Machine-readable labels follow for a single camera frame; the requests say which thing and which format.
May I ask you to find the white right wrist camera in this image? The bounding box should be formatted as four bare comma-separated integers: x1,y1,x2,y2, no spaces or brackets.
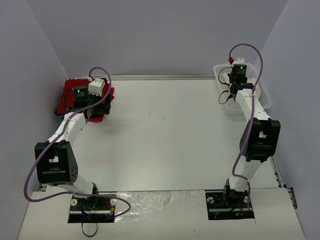
228,56,245,65

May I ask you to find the dark red folded t-shirt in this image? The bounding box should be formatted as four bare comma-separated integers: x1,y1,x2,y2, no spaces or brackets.
55,78,115,119

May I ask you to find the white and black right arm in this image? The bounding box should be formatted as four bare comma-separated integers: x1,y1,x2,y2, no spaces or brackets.
221,63,281,207

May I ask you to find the white t-shirt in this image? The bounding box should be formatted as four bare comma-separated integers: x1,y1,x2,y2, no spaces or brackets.
218,70,258,85

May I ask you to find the white foam board front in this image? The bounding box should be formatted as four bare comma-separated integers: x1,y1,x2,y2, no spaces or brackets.
19,188,304,240

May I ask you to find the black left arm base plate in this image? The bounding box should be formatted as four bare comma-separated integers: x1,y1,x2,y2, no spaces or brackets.
68,194,117,224

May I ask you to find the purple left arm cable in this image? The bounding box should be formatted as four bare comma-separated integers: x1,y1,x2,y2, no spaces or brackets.
23,66,131,217

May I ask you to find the white plastic basket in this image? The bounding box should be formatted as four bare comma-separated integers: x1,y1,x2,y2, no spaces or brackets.
213,63,273,115

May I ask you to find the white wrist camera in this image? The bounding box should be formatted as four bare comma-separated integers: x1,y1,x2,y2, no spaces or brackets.
228,56,245,65
88,78,105,97

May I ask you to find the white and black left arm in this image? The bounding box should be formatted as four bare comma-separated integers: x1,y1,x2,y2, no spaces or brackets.
32,79,112,209

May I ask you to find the thin black cable loop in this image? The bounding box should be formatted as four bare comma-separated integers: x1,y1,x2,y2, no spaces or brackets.
81,212,99,238

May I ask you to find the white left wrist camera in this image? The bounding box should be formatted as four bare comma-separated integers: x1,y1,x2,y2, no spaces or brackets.
88,78,105,97

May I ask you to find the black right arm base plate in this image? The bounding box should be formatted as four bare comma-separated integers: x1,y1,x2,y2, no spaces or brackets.
205,190,255,221

